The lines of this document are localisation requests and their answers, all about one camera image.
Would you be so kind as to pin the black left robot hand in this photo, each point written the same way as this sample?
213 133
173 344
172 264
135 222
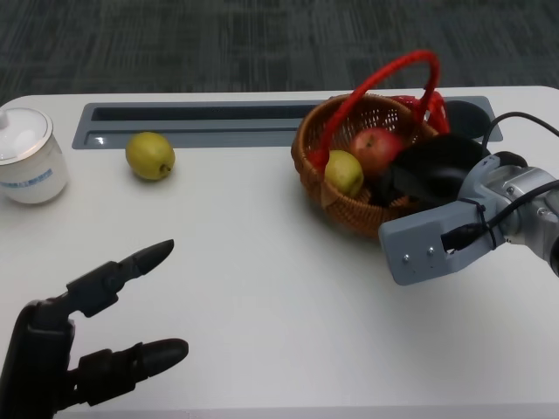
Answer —
39 349

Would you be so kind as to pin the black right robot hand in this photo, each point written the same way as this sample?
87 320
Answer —
441 166

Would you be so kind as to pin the red apple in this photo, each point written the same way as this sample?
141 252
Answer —
375 150

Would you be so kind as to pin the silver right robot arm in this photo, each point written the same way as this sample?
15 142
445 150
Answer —
519 192

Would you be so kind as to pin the grey round cup holder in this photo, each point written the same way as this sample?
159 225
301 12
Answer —
469 115

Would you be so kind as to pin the yellow-green pear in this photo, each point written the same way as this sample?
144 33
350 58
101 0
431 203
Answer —
342 172

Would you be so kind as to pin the white lidded ceramic cup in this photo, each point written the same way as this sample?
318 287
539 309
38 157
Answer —
30 174

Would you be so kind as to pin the yellow lemon on table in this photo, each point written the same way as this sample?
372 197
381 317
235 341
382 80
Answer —
148 155

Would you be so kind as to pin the grey recessed table tray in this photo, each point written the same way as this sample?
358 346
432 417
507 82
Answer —
174 114

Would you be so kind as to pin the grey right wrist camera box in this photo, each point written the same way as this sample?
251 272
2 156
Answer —
419 244

